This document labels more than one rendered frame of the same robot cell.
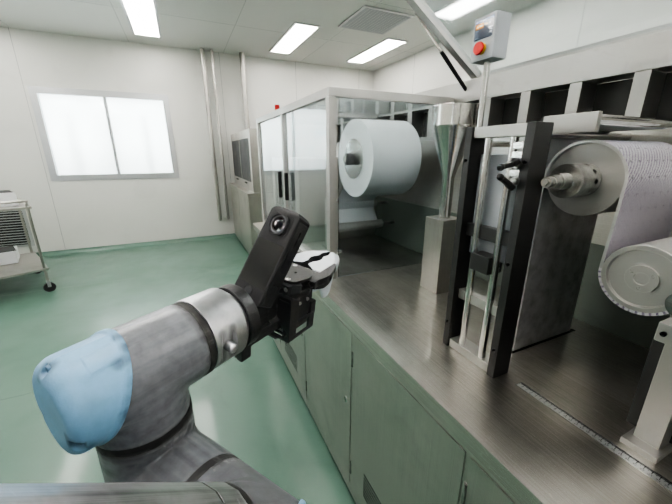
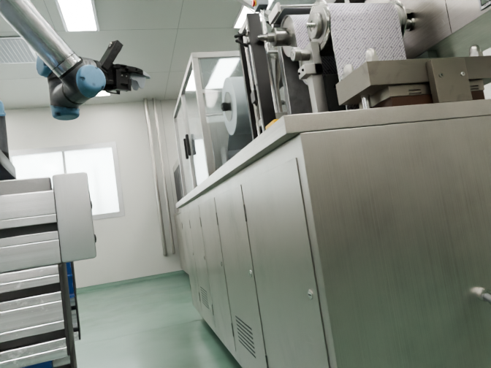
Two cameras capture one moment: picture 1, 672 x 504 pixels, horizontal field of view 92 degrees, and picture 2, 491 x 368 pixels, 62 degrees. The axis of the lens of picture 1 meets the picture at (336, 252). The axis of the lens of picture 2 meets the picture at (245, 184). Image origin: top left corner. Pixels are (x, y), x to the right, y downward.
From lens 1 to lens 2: 119 cm
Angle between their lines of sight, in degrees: 24
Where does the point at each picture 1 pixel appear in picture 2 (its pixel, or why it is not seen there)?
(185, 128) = (131, 168)
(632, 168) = (296, 20)
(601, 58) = not seen: outside the picture
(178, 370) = not seen: hidden behind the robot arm
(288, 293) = (115, 66)
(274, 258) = (108, 52)
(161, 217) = (107, 258)
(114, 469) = (52, 84)
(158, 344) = not seen: hidden behind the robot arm
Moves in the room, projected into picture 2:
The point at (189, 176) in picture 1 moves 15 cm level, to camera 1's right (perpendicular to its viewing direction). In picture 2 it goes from (134, 213) to (143, 212)
